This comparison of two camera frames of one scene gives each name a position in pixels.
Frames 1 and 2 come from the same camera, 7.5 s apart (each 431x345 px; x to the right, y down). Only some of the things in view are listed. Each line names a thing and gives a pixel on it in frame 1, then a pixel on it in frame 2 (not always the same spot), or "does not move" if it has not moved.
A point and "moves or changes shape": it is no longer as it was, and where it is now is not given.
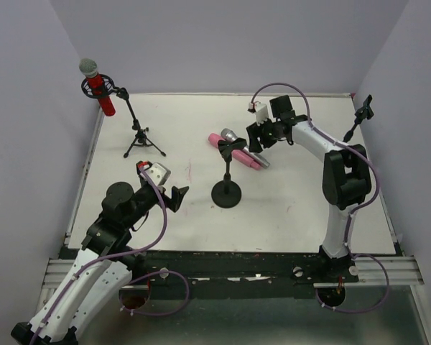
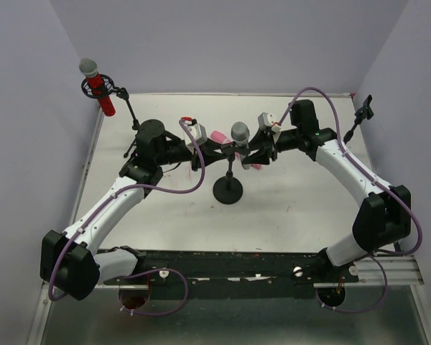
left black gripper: (172, 198) to (195, 159)
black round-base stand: (363, 113) does not move
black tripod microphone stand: (108, 86) does not move
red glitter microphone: (89, 68) does not move
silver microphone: (228, 136) moves or changes shape
